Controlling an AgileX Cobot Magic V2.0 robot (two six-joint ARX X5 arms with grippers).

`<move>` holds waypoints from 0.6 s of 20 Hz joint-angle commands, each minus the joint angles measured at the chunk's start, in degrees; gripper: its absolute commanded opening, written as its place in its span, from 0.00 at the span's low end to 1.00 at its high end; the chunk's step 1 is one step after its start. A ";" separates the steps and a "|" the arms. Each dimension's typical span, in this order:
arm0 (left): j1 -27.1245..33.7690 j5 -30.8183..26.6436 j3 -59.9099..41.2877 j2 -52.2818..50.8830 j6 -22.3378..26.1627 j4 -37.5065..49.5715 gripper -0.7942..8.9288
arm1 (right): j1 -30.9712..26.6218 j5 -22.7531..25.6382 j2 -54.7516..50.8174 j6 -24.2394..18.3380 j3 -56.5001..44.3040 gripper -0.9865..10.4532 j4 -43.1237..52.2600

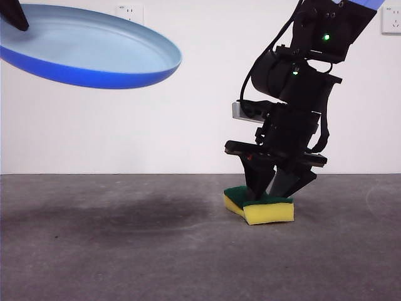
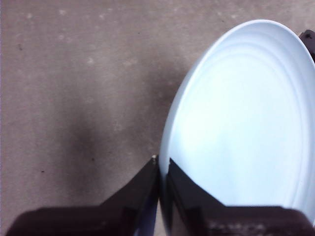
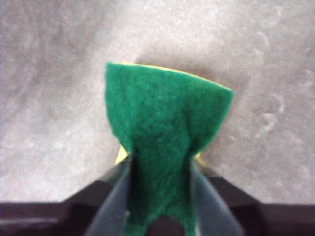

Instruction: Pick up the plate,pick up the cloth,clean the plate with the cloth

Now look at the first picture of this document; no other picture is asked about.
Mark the long black cable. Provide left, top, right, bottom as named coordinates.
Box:
left=239, top=0, right=306, bottom=109

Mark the blue round plate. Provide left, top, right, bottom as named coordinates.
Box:
left=0, top=3, right=183, bottom=90

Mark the pale grey camera box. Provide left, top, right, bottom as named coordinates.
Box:
left=231, top=100, right=269, bottom=124

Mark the black cable loop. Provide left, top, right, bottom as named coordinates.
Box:
left=308, top=111, right=331, bottom=153

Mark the yellow sponge with green pad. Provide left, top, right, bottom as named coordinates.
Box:
left=222, top=185, right=295, bottom=226

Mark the white wall socket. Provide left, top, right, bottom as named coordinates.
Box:
left=381, top=6, right=401, bottom=35
left=116, top=4, right=145, bottom=28

